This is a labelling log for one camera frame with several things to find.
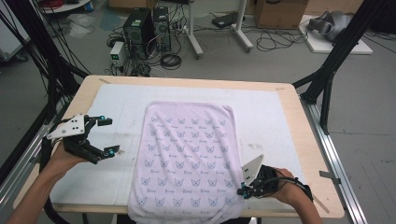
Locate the large black computer tower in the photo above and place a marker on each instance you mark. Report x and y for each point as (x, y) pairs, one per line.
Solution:
(137, 31)

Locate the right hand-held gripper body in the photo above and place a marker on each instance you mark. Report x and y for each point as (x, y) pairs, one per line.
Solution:
(264, 183)

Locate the white stand leg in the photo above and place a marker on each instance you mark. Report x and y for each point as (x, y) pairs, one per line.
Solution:
(194, 40)
(243, 37)

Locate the white cabinet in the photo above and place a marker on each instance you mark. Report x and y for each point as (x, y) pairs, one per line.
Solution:
(11, 37)

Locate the black flat device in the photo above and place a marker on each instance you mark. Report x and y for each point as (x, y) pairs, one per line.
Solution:
(224, 20)

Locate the white grid mat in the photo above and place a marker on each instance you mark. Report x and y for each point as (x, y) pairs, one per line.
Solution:
(264, 124)

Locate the brown cardboard box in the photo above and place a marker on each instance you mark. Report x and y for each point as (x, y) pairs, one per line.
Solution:
(280, 14)

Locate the grey metal bracket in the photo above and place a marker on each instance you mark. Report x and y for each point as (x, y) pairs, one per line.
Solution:
(330, 176)
(35, 160)

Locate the lilac printed towel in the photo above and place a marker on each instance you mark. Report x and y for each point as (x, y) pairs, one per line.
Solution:
(186, 149)

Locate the white floor board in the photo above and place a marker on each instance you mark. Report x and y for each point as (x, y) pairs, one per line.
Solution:
(323, 46)

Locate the clear plastic bag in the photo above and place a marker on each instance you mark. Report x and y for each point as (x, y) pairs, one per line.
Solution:
(79, 26)

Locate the round white table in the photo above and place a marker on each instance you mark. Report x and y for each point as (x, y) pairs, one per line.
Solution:
(71, 6)

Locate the aluminium rail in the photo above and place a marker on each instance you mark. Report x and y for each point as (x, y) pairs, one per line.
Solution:
(327, 146)
(29, 152)

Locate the grey backpack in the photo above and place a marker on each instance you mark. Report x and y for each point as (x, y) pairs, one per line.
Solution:
(334, 23)

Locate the black metal frame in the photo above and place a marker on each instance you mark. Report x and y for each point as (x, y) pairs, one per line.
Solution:
(342, 43)
(37, 37)

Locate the beige tape strip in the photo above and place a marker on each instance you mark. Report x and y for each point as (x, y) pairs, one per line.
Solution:
(104, 81)

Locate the person's right hand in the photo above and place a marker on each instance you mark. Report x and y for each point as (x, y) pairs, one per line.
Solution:
(289, 189)

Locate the person's left hand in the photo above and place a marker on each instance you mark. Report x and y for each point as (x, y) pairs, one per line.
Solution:
(62, 161)

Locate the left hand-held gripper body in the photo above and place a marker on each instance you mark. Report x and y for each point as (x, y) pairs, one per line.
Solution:
(71, 127)

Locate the slim black computer tower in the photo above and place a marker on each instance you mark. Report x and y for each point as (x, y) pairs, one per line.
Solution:
(162, 28)

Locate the white box with green display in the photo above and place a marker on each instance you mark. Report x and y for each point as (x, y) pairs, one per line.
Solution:
(117, 53)

